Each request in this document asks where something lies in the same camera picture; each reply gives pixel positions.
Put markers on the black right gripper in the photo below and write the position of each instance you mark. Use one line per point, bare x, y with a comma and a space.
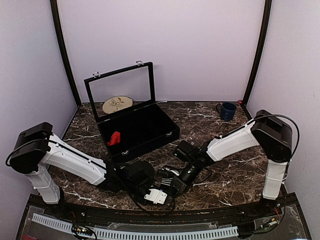
181, 185

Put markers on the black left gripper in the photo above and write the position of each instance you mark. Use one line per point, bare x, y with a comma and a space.
140, 201

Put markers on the red white sock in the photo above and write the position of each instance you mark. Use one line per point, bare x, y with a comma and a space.
114, 139

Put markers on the black striped sock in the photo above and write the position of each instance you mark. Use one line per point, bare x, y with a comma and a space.
166, 183

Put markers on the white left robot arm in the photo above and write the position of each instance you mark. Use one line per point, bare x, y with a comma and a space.
39, 146

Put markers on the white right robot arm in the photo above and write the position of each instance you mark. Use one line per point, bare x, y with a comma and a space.
266, 130

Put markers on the dark blue mug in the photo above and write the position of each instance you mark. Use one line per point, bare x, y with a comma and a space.
226, 110

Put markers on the round beige decorated plate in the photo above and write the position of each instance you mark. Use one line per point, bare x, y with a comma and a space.
116, 103

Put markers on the black glass-lid display case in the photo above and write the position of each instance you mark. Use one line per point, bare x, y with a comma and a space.
144, 127

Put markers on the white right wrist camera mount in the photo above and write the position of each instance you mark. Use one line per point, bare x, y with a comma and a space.
171, 172

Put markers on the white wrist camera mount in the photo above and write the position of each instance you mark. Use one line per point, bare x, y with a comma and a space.
156, 196
171, 172

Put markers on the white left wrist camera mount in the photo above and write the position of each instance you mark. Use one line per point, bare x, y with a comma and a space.
156, 196

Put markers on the white slotted cable duct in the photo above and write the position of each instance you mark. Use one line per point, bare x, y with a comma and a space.
119, 231

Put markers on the black curved front rail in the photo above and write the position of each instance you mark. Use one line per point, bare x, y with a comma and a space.
102, 207

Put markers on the right black frame post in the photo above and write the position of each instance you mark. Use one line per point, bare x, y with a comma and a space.
258, 52

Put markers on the black frame post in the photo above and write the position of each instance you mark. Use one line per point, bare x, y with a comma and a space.
258, 52
63, 51

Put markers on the left black frame post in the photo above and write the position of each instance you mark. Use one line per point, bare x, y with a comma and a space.
63, 51

